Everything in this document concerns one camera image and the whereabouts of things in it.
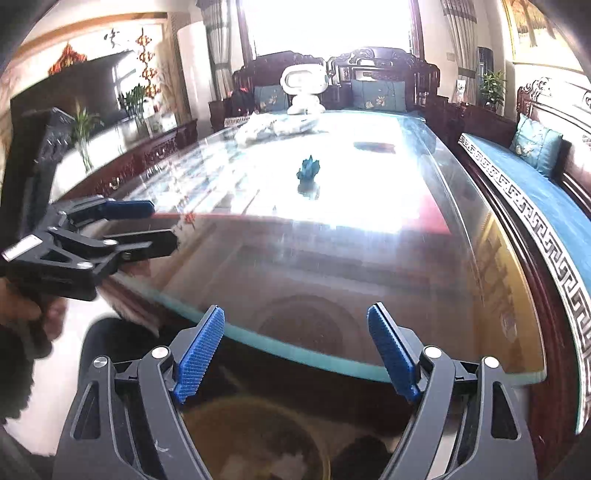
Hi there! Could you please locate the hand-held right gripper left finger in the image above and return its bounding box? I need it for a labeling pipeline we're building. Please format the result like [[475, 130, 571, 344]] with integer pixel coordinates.
[[53, 305, 226, 480]]

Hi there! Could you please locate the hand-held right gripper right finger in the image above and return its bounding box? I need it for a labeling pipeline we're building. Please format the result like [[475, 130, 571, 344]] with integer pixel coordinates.
[[367, 302, 539, 480]]

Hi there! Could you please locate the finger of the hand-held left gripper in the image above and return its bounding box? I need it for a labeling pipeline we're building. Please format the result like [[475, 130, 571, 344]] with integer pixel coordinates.
[[55, 196, 155, 228], [51, 228, 178, 278]]

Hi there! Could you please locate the round yellow bin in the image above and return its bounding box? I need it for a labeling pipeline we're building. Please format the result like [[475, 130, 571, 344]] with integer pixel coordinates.
[[182, 397, 331, 480]]

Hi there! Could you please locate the person's left forearm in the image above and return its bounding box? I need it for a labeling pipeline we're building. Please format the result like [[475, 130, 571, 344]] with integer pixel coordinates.
[[0, 323, 40, 428]]

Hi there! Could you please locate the person's left hand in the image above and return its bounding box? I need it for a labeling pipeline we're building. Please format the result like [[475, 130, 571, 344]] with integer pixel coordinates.
[[0, 281, 68, 342]]

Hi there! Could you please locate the carved wooden cabinet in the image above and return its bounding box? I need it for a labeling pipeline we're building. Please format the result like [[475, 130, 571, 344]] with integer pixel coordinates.
[[60, 117, 199, 195]]

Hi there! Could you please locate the green plant in vase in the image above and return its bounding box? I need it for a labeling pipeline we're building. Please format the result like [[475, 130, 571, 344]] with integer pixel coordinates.
[[117, 85, 148, 132], [69, 106, 105, 171]]

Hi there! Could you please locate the black television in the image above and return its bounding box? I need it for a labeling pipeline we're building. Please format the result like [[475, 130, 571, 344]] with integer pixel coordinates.
[[9, 51, 139, 139]]

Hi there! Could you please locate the red knot decoration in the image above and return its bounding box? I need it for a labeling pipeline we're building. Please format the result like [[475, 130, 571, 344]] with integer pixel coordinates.
[[136, 28, 160, 100]]

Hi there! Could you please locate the white spotted crumpled bag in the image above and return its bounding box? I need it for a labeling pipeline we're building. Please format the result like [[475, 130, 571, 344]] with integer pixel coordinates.
[[235, 115, 278, 146]]

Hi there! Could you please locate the white standing air conditioner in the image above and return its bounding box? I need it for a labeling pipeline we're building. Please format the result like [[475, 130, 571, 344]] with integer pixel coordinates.
[[178, 23, 218, 134]]

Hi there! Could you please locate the black bag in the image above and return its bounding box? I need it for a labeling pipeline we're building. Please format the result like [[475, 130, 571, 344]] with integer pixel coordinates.
[[229, 88, 254, 116]]

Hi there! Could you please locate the teal embroidered pillow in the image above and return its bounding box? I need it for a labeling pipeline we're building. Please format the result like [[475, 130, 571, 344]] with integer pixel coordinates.
[[510, 113, 564, 178], [350, 79, 407, 113], [254, 84, 289, 112]]

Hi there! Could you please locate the patterned curtain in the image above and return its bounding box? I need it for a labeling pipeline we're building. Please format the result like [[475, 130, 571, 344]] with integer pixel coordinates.
[[441, 0, 478, 93], [203, 0, 236, 100]]

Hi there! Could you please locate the long carved wooden sofa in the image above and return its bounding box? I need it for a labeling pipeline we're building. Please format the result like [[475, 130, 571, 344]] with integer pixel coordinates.
[[455, 78, 591, 435]]

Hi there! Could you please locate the blue seat cushion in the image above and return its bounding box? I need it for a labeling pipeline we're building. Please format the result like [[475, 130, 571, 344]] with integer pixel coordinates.
[[462, 134, 591, 296]]

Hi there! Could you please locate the white robot toy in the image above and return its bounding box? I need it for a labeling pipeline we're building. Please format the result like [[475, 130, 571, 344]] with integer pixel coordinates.
[[279, 65, 329, 115]]

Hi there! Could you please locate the wooden side table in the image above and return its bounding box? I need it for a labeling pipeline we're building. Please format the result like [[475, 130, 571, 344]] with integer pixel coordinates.
[[445, 102, 518, 153]]

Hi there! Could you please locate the bright window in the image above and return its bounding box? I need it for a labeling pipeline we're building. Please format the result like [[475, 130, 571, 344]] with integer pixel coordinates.
[[240, 0, 416, 56]]

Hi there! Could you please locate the green potted plant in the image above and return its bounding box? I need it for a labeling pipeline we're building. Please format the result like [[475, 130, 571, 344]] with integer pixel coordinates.
[[480, 69, 506, 112]]

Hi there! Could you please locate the carved wooden sofa by window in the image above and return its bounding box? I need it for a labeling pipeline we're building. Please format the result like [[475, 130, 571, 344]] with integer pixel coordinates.
[[210, 46, 448, 125]]

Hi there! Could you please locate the gold framed painting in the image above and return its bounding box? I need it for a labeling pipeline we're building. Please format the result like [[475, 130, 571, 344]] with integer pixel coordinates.
[[503, 0, 587, 72]]

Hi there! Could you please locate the red wall ornament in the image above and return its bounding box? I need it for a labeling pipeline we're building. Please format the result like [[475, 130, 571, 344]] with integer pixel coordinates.
[[48, 44, 88, 75]]

